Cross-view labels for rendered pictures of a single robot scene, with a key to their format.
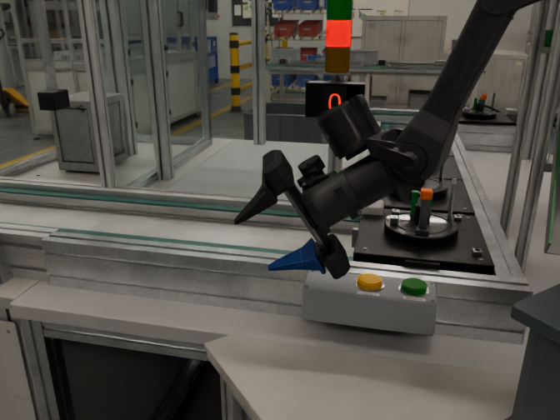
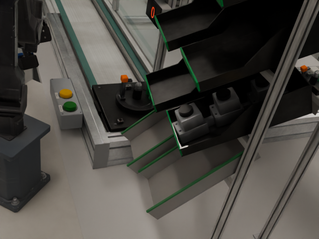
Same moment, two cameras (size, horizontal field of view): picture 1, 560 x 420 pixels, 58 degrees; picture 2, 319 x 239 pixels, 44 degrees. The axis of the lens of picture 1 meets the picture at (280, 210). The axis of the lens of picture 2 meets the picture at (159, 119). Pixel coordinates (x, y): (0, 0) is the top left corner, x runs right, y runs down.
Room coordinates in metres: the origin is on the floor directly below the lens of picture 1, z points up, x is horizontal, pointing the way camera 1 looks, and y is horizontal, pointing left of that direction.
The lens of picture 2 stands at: (0.27, -1.14, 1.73)
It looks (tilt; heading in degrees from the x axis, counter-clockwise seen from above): 37 degrees down; 49
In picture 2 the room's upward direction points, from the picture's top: 12 degrees clockwise
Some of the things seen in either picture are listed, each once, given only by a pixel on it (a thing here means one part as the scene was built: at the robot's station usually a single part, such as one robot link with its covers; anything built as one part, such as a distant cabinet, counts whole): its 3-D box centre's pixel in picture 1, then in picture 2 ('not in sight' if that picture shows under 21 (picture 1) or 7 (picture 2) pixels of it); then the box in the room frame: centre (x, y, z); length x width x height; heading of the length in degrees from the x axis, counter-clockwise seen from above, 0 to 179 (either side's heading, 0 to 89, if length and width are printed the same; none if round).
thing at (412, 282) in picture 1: (413, 288); (70, 107); (0.70, -0.21, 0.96); 0.04 x 0.04 x 0.02
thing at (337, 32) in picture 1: (338, 33); not in sight; (1.07, -0.12, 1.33); 0.05 x 0.05 x 0.05
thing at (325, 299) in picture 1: (367, 300); (65, 102); (0.72, -0.14, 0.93); 0.21 x 0.07 x 0.06; 77
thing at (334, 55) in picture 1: (337, 59); not in sight; (1.07, -0.12, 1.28); 0.05 x 0.05 x 0.05
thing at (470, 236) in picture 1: (419, 237); (135, 104); (0.91, -0.28, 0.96); 0.24 x 0.24 x 0.02; 77
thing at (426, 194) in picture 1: (424, 207); (125, 86); (0.87, -0.27, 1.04); 0.04 x 0.02 x 0.08; 167
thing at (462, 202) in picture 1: (418, 174); not in sight; (1.16, -0.33, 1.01); 0.24 x 0.24 x 0.13; 77
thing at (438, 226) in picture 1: (420, 227); (136, 99); (0.91, -0.28, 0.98); 0.14 x 0.14 x 0.02
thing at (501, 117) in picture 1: (479, 106); not in sight; (2.15, -0.85, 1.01); 0.24 x 0.24 x 0.13; 77
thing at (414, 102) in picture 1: (432, 101); not in sight; (6.24, -1.88, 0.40); 0.61 x 0.41 x 0.22; 76
